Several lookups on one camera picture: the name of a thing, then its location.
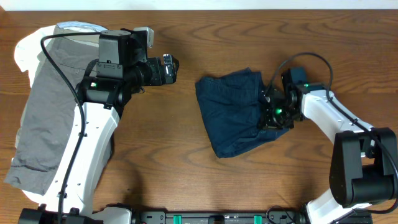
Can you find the right camera cable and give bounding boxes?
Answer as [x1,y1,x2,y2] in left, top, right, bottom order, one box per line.
[267,52,398,215]

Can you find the left camera cable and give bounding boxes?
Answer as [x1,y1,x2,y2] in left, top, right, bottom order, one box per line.
[40,30,102,224]

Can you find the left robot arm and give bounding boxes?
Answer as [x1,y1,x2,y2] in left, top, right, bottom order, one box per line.
[19,27,179,224]

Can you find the navy blue shorts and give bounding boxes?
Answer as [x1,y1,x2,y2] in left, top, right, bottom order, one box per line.
[195,68,289,158]

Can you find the khaki shorts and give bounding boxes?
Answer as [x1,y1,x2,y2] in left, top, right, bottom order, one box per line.
[41,25,99,82]

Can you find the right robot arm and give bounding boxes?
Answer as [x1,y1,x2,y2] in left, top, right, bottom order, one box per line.
[257,68,397,223]

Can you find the camera cable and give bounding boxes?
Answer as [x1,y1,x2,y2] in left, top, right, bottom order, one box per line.
[267,52,398,215]
[40,30,102,224]

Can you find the grey shorts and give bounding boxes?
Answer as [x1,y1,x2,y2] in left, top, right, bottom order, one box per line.
[4,35,100,196]

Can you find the white garment under pile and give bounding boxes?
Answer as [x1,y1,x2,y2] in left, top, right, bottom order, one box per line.
[14,25,56,205]

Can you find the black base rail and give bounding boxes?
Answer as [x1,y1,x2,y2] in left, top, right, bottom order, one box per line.
[105,203,374,224]

